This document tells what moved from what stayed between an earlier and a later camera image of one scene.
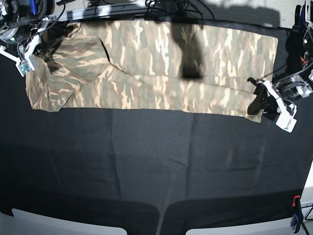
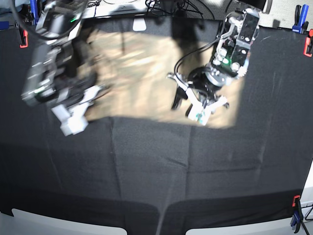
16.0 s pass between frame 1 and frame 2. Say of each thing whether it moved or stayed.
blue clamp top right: stayed
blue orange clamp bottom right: stayed
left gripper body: moved
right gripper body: moved
